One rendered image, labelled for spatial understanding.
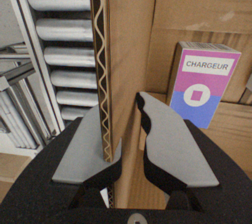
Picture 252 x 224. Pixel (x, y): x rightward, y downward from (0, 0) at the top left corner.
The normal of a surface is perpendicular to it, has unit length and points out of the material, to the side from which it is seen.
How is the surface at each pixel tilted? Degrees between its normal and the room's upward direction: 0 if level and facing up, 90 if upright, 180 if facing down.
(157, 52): 6
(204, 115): 6
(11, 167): 91
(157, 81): 6
